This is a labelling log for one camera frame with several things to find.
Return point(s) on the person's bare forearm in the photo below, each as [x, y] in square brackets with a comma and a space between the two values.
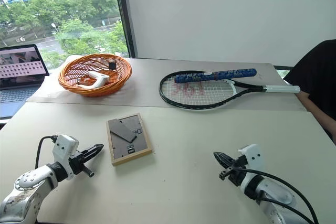
[315, 108]

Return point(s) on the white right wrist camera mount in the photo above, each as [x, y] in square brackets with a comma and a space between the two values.
[253, 157]

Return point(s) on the blue patterned tube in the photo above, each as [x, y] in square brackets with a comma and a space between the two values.
[223, 74]

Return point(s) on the small black cube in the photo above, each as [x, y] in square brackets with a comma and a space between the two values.
[112, 65]

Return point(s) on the wooden picture frame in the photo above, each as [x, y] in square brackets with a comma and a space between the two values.
[128, 142]

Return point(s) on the orange woven basket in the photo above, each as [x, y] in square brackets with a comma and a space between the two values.
[78, 90]

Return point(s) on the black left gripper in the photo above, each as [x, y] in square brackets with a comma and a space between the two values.
[77, 162]

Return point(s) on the person in black shirt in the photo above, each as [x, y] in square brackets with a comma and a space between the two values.
[317, 72]

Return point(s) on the dark laptop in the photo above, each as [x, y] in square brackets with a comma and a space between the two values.
[15, 93]

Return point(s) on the black tennis racket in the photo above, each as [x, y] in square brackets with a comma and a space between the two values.
[278, 88]

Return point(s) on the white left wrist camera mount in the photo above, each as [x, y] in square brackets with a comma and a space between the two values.
[64, 146]

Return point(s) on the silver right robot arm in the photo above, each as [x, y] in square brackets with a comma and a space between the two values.
[275, 195]

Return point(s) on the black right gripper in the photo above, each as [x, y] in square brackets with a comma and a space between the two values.
[236, 175]

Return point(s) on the dark window frame post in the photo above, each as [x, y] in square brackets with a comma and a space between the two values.
[126, 19]

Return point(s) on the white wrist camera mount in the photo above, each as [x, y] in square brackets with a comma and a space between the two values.
[64, 146]
[253, 157]

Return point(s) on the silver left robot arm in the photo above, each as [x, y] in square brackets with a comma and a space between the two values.
[29, 182]

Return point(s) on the white handheld device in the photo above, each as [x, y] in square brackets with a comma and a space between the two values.
[97, 78]

